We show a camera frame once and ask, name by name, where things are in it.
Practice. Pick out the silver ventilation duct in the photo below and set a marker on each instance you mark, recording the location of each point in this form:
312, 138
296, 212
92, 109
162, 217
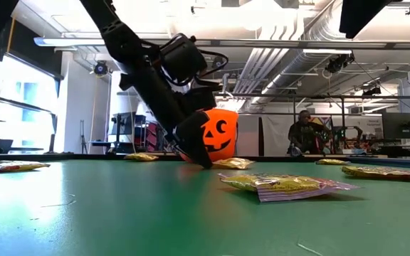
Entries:
290, 67

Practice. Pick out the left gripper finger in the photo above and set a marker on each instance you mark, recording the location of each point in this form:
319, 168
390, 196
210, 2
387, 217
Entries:
194, 142
180, 149

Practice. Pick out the black table frame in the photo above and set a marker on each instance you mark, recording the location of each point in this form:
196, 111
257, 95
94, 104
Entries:
84, 155

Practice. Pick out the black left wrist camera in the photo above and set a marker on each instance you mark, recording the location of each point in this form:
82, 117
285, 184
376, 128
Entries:
183, 58

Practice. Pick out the yellow Sour Patch pack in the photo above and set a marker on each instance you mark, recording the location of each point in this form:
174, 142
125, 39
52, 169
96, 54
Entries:
379, 171
141, 156
13, 166
287, 186
333, 161
233, 163

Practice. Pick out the white round column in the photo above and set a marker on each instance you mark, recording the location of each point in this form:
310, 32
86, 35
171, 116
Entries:
119, 106

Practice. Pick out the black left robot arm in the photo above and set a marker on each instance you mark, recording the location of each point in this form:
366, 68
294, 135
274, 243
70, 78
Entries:
119, 32

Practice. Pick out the dark desk monitor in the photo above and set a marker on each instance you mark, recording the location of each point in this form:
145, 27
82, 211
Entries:
402, 125

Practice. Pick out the black ceiling spotlight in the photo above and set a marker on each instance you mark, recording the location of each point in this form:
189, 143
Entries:
100, 67
219, 62
372, 90

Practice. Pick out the black monitor on stand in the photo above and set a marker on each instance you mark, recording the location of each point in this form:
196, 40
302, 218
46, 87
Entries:
125, 122

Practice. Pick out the person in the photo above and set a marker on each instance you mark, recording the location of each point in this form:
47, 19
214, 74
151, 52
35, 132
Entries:
308, 135

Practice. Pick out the large bright window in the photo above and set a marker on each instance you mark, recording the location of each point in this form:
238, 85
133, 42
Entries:
23, 99

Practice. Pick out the white partition panel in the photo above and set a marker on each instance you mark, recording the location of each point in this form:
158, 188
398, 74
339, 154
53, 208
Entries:
251, 135

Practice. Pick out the green table mat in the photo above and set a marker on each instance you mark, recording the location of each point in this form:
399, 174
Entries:
119, 220

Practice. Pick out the black metal rack frame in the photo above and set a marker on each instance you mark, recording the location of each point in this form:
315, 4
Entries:
297, 96

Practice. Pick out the black spotlight cluster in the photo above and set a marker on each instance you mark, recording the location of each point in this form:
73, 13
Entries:
338, 63

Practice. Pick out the long ceiling light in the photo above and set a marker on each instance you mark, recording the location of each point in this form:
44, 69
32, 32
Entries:
66, 41

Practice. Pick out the cluttered workbench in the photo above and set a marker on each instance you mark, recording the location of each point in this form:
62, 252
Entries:
386, 151

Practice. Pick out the thin black tripod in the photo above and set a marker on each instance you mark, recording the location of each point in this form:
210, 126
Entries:
83, 137

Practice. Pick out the orange pumpkin face bucket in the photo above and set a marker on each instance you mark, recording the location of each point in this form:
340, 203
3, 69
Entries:
223, 142

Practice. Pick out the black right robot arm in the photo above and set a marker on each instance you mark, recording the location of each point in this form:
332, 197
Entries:
361, 14

